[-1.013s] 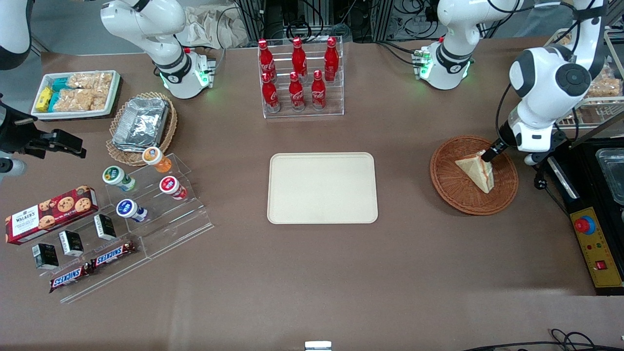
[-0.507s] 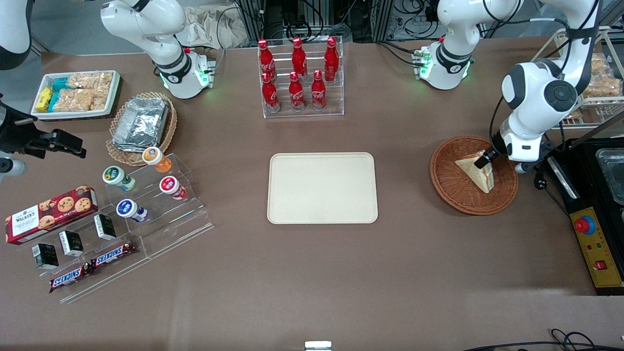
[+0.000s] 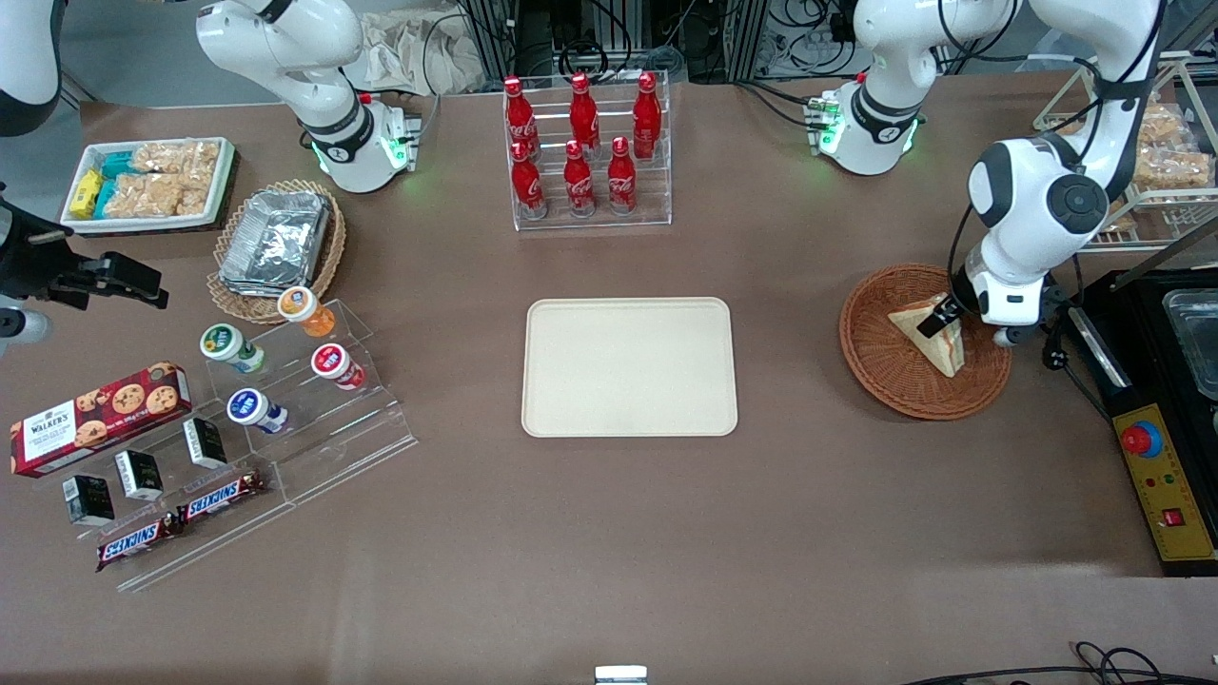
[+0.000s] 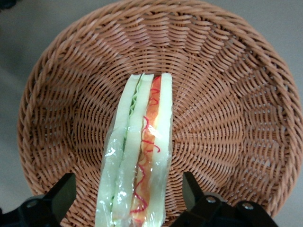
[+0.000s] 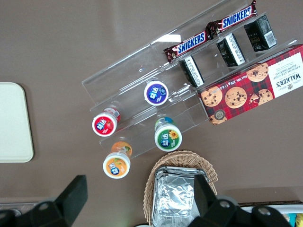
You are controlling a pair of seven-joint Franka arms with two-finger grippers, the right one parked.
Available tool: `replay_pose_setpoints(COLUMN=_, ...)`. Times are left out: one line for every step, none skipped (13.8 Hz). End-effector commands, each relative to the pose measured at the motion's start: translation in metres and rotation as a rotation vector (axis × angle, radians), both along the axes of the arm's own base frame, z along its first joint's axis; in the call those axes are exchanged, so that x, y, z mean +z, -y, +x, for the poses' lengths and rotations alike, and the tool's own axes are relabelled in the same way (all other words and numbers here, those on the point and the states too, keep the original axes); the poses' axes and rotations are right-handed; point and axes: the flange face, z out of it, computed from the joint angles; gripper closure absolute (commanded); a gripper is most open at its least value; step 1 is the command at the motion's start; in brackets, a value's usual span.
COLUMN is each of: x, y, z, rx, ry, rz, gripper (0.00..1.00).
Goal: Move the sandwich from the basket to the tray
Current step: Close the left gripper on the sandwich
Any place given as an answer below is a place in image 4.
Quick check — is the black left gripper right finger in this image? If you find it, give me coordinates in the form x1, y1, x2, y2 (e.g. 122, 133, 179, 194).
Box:
169, 171, 279, 227

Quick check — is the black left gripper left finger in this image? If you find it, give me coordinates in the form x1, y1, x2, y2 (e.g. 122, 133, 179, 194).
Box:
0, 172, 77, 227

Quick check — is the triangular sandwich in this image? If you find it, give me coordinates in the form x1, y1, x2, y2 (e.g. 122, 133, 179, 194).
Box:
94, 72, 173, 227

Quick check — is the round brown wicker basket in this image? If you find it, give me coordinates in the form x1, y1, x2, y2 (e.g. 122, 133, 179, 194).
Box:
17, 0, 299, 224

